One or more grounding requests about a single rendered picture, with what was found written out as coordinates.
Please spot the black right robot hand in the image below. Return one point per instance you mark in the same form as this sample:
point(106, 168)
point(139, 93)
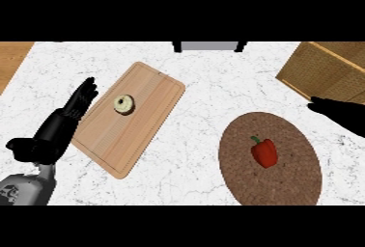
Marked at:
point(344, 112)

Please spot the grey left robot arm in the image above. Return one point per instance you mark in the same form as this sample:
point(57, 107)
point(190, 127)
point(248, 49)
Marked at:
point(25, 189)

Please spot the brown wooden panel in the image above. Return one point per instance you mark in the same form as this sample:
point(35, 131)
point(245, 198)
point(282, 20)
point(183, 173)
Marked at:
point(12, 61)

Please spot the round brown woven placemat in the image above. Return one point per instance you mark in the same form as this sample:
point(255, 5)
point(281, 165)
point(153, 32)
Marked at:
point(270, 160)

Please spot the pale wooden cutting board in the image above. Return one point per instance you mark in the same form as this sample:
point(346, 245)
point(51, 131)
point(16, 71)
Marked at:
point(127, 120)

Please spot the tan wicker basket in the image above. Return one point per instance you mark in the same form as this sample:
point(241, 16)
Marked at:
point(328, 69)

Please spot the grey appliance with black legs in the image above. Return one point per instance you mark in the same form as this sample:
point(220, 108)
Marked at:
point(210, 46)

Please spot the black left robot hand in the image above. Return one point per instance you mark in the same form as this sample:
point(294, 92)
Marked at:
point(51, 135)

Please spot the red bell pepper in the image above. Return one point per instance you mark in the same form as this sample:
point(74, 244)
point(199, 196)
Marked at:
point(264, 152)

